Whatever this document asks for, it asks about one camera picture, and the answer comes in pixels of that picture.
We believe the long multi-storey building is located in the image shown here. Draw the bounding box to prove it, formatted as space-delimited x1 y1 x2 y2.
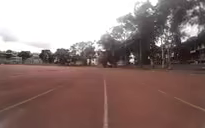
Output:
188 43 205 65

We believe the row of dark trees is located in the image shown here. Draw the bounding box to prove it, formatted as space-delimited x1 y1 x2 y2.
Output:
4 0 205 70

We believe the low distant building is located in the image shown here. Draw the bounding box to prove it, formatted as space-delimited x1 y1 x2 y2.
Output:
0 50 42 65

